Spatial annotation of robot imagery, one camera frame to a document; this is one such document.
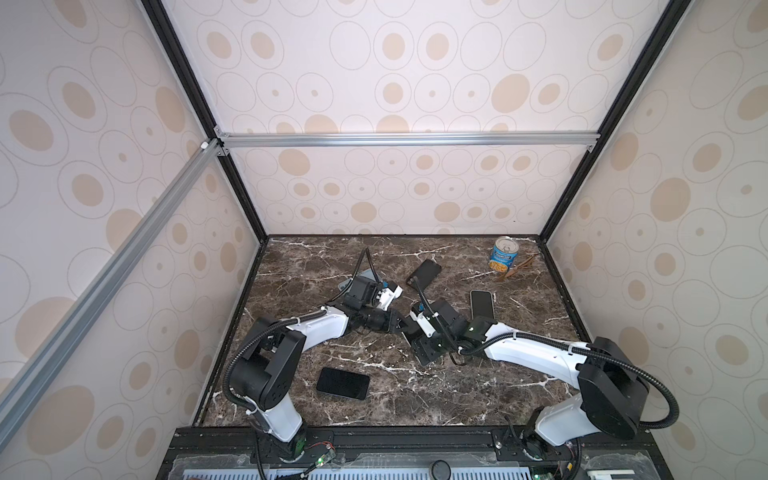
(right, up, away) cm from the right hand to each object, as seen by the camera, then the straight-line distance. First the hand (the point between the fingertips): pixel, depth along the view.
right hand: (421, 342), depth 85 cm
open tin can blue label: (+30, +26, +18) cm, 44 cm away
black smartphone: (-22, -11, -1) cm, 25 cm away
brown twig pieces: (+38, +21, +26) cm, 51 cm away
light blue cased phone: (+22, +9, +15) cm, 28 cm away
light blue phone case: (-15, +17, -12) cm, 26 cm away
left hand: (-2, +6, -2) cm, 6 cm away
